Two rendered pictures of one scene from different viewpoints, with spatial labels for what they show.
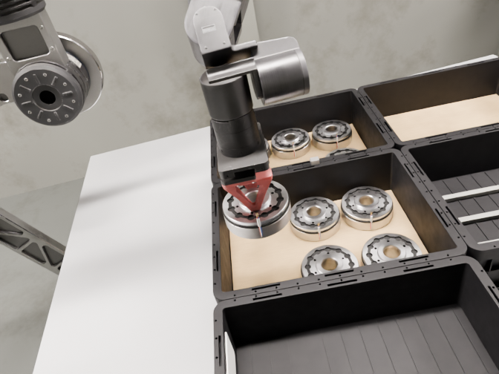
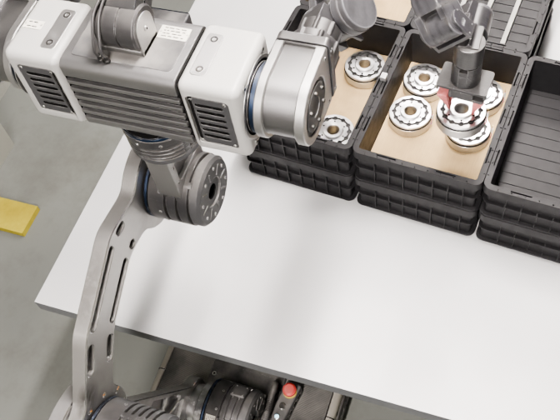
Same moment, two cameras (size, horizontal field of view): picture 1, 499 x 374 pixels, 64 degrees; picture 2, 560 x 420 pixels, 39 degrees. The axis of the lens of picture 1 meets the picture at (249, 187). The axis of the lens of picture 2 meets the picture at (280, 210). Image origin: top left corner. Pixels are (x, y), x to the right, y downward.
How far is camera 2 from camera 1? 1.45 m
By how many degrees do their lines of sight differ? 42
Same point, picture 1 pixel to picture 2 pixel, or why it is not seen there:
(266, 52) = (472, 15)
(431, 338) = (542, 113)
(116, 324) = (367, 318)
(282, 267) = (439, 157)
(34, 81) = (208, 182)
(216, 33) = (467, 22)
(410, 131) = not seen: hidden behind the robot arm
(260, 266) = not seen: hidden behind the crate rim
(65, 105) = (222, 186)
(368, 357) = (537, 147)
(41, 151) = not seen: outside the picture
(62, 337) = (351, 368)
